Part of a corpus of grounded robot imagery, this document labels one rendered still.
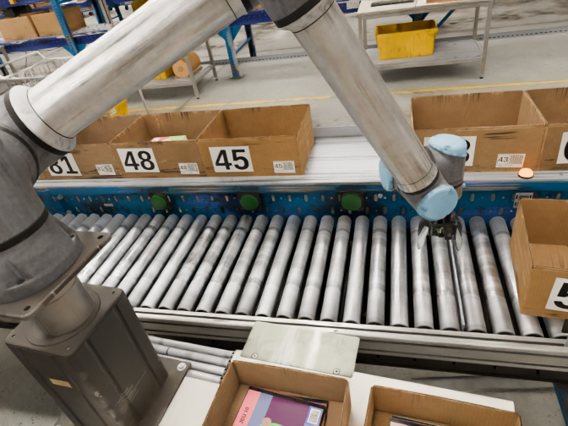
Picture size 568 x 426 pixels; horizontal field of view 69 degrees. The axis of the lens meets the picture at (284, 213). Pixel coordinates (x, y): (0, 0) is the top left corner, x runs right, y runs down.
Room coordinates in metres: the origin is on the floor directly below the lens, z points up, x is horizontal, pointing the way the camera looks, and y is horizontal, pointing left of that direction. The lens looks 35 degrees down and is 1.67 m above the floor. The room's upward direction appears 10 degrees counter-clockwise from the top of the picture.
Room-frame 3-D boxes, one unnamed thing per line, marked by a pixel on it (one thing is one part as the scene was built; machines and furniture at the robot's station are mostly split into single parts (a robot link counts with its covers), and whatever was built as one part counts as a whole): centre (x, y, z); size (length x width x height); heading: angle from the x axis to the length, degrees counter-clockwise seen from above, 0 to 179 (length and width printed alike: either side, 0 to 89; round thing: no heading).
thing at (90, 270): (1.29, 0.72, 0.72); 0.52 x 0.05 x 0.05; 162
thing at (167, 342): (0.77, 0.33, 0.74); 0.28 x 0.02 x 0.02; 66
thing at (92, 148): (1.80, 0.79, 0.97); 0.39 x 0.29 x 0.17; 72
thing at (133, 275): (1.23, 0.53, 0.72); 0.52 x 0.05 x 0.05; 162
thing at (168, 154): (1.67, 0.42, 0.96); 0.39 x 0.29 x 0.17; 72
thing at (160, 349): (0.75, 0.34, 0.74); 0.28 x 0.02 x 0.02; 66
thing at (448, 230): (0.90, -0.43, 0.94); 0.09 x 0.08 x 0.12; 161
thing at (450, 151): (0.90, -0.43, 1.11); 0.10 x 0.09 x 0.12; 96
